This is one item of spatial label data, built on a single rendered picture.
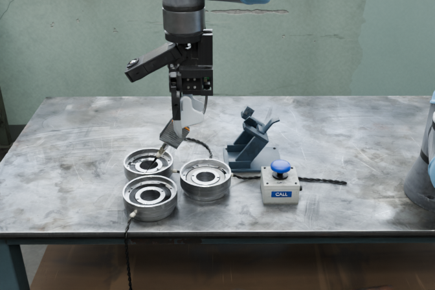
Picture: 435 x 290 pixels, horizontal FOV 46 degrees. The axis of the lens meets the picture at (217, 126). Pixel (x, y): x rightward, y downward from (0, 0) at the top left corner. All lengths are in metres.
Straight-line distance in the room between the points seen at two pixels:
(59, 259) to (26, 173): 0.25
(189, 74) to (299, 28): 1.74
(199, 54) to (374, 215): 0.45
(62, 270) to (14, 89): 1.74
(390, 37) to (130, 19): 1.30
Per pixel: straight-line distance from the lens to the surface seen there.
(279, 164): 1.02
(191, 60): 0.94
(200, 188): 1.01
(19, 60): 2.83
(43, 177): 1.17
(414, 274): 1.32
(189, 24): 0.90
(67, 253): 1.34
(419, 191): 1.09
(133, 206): 0.97
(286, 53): 2.66
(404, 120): 1.42
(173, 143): 1.02
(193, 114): 0.97
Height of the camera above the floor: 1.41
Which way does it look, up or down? 28 degrees down
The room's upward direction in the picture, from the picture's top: straight up
